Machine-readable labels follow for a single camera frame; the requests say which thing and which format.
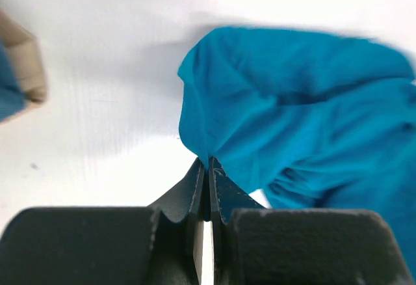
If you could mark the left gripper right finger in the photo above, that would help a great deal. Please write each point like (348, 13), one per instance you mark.
(225, 195)

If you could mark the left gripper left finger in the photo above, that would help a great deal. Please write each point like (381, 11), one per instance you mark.
(184, 198)

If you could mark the teal t-shirt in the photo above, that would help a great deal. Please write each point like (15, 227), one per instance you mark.
(314, 120)

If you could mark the folded dark blue t-shirt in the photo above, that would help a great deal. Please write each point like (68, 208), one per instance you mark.
(11, 96)

